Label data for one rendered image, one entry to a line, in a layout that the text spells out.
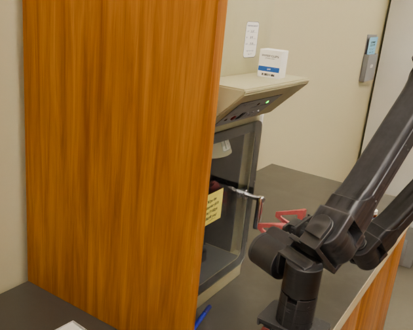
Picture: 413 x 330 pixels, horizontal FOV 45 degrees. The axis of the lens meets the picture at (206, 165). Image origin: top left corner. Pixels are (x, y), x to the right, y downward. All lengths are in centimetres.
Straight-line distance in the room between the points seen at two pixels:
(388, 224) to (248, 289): 42
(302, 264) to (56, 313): 67
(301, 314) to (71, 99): 63
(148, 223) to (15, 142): 41
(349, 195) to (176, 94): 35
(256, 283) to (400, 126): 70
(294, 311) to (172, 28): 51
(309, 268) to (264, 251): 8
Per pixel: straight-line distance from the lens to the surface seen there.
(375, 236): 116
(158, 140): 94
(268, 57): 111
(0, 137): 122
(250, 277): 142
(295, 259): 77
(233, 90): 92
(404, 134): 86
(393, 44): 400
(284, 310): 80
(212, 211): 114
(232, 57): 109
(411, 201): 120
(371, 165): 83
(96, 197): 108
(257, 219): 126
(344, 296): 143
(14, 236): 133
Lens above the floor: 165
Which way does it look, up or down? 18 degrees down
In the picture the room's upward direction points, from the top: 6 degrees clockwise
